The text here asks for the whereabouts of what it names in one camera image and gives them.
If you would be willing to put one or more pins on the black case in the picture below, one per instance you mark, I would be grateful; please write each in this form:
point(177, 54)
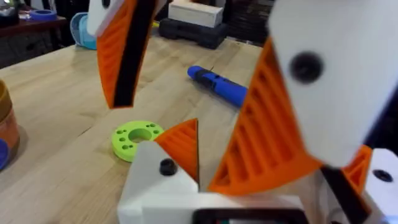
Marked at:
point(192, 33)

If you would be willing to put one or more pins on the light blue tape roll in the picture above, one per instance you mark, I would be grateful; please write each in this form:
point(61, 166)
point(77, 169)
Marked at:
point(82, 31)

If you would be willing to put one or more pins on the green disc with holes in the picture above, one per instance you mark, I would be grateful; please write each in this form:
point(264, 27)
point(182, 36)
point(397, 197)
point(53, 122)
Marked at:
point(136, 140)

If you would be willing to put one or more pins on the finger of the white orange right gripper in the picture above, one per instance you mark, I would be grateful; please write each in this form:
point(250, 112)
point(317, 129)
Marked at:
point(329, 109)
point(119, 53)

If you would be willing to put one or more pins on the white orange left gripper right finger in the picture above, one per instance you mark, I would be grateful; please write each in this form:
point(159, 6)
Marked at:
point(384, 186)

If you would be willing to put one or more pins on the white orange left gripper left finger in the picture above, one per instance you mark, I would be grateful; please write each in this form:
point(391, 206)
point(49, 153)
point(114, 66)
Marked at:
point(152, 183)

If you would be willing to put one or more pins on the dark wooden side table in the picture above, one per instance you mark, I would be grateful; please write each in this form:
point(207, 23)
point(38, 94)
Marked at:
point(31, 34)

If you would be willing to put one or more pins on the dark blue tape roll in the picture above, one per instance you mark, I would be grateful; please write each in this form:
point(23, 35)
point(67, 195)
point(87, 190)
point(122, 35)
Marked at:
point(43, 14)

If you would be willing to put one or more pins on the blue electric screwdriver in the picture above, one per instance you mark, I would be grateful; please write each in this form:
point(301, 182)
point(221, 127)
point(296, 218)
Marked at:
point(219, 85)

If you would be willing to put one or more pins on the white box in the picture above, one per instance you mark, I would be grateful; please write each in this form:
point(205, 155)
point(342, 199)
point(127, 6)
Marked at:
point(195, 13)

